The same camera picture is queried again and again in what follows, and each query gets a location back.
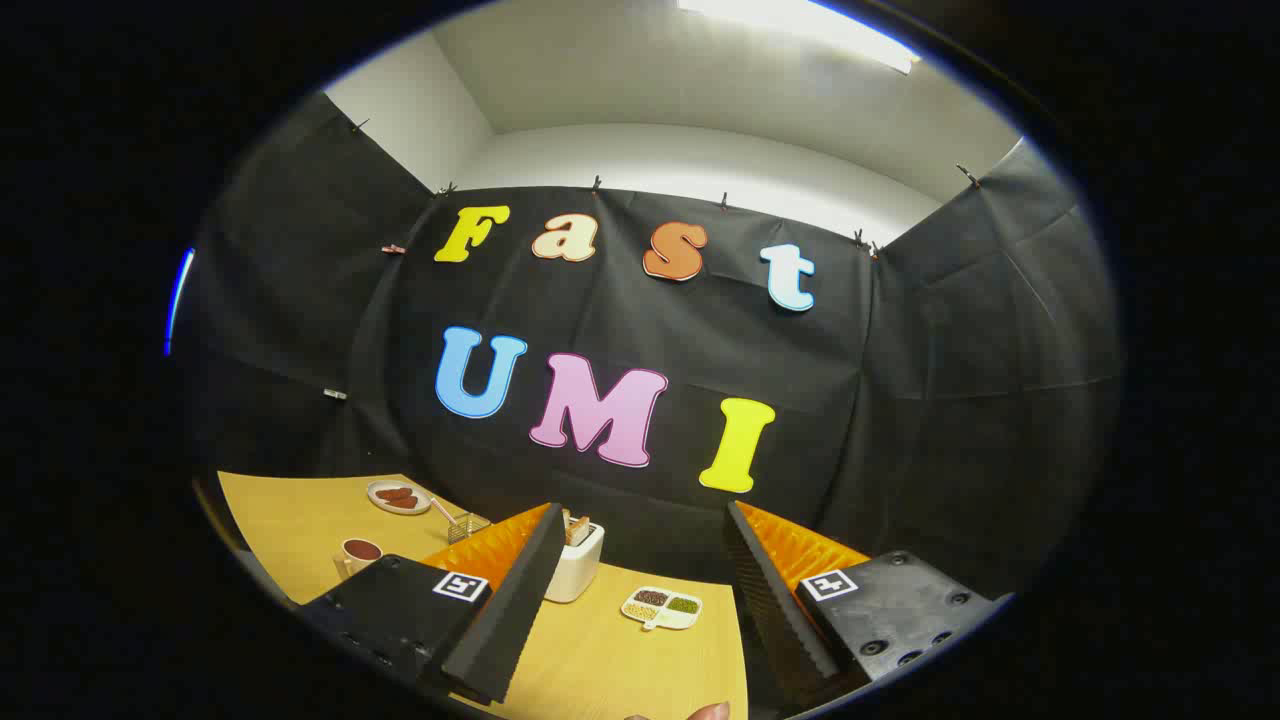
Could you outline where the small white plate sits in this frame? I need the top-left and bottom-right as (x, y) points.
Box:
(366, 480), (433, 516)

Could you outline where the white divided dish with beans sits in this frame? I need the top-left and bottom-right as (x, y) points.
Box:
(620, 586), (703, 632)

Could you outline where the black backdrop cloth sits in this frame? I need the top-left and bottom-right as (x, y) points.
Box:
(175, 90), (1126, 601)

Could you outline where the wooden table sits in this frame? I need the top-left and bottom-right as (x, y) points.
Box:
(215, 472), (749, 720)

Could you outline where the small wire basket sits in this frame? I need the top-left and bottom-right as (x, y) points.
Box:
(432, 498), (492, 546)

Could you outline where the white cup with wooden handle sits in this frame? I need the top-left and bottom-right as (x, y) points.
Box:
(333, 538), (384, 581)

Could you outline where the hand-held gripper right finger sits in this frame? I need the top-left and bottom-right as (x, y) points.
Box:
(722, 500), (1005, 713)

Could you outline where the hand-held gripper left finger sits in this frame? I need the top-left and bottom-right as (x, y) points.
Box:
(300, 503), (569, 706)

